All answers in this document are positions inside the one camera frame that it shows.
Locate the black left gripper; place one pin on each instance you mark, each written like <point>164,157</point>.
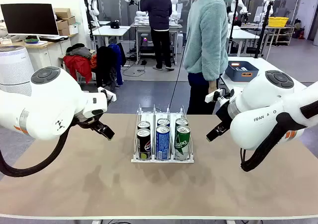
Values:
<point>95,126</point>

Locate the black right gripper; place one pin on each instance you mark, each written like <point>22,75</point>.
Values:
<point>224,116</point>

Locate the teal sleeved right forearm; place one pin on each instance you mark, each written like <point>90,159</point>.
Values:
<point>211,65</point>

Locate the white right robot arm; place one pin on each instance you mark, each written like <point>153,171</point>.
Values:
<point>261,104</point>

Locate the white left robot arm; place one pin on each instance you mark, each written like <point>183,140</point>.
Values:
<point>49,102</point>

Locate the green beverage can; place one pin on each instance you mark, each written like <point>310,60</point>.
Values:
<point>182,121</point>
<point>182,142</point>

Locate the blue beverage can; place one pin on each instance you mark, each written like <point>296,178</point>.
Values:
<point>162,142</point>
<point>163,122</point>

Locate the clear plastic can dispenser rack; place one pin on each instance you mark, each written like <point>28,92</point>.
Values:
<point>161,161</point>

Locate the person's right hand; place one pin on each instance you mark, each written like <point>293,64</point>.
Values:
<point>213,87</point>

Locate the black Pepsi can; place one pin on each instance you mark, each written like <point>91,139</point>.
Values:
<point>143,124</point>
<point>143,144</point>

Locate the thin black pole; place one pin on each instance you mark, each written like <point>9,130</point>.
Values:
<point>175,85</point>

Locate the black jacket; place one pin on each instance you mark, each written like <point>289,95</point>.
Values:
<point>106,65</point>

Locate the red jacket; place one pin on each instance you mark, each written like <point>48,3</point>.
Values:
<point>77,65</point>

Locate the blue garment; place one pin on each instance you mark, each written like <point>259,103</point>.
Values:
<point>119,60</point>

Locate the gray coat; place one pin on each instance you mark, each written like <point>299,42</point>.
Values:
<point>78,50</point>

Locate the white desk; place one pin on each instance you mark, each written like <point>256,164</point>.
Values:
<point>47,55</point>

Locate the white background table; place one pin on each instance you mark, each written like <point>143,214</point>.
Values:
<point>109,31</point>
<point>244,35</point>

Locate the person in teal fleece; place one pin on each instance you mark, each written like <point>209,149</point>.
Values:
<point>206,30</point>

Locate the small black bag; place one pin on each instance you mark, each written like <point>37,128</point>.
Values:
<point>114,24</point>

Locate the small white box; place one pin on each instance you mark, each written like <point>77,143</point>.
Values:
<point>73,29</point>

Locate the brown cardboard box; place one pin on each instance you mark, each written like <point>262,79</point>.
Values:
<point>64,31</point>
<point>62,24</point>
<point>62,13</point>

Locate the black tripod stand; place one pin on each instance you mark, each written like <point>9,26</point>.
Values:
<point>264,27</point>
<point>233,22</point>

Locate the white air purifier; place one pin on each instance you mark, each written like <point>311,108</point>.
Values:
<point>15,67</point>

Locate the gray workstation table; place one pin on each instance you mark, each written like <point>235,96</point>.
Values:
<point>144,26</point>

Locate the green dish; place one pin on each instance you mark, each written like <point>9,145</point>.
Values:
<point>31,40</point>

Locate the wooden shelf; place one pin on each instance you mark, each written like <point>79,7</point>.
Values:
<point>283,35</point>

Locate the yellow plastic bin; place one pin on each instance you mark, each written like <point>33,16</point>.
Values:
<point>278,22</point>

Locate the person in dark hoodie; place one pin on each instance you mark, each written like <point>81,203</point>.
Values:
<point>156,10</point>

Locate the black computer monitor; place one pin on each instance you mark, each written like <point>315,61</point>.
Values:
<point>29,19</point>

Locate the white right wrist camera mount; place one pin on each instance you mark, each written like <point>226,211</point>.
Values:
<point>212,96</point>

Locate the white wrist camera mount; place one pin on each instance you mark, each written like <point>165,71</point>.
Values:
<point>106,95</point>
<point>212,96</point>

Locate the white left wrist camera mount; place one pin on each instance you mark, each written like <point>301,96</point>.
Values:
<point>106,95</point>

